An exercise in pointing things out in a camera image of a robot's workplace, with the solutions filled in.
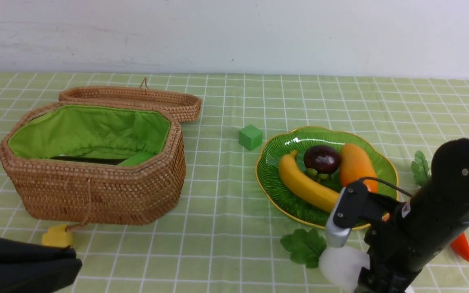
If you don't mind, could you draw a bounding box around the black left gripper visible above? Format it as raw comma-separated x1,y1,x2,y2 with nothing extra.
0,237,82,293

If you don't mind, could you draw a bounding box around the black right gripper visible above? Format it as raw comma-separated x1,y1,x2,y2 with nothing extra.
355,191,469,293

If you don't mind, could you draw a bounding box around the white toy radish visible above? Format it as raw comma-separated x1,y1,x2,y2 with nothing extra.
280,228,415,293

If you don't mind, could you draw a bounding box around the orange toy mango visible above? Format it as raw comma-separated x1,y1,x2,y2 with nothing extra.
339,143,377,187

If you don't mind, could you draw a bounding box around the yellow toy banana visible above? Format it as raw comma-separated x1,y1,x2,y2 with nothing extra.
278,150,340,213

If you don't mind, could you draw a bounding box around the dark purple toy mangosteen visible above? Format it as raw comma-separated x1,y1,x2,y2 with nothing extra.
303,144,341,181

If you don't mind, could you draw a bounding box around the purple toy eggplant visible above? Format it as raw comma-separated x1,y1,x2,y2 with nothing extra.
49,156,127,165

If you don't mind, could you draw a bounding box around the light green toy gourd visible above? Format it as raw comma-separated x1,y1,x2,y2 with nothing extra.
117,152,156,166

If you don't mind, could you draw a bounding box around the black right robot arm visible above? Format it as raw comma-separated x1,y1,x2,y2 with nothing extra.
353,138,469,293

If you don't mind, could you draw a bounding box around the orange toy carrot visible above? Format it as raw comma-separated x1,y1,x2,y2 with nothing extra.
410,150,469,262

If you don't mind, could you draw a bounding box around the woven rattan basket green lining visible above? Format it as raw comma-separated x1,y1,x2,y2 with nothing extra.
0,102,186,225

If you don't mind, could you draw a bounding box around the green leaf-shaped glass plate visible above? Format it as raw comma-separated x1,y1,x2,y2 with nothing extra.
255,126,399,229

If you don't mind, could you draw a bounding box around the green foam cube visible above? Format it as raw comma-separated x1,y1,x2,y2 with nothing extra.
238,124,263,151

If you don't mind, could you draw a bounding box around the green checkered tablecloth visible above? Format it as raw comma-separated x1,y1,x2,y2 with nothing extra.
0,72,469,293

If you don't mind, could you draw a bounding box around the woven rattan basket lid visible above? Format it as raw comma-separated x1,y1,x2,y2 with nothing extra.
58,78,202,122

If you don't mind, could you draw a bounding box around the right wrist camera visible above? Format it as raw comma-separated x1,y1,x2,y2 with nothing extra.
325,177,400,248

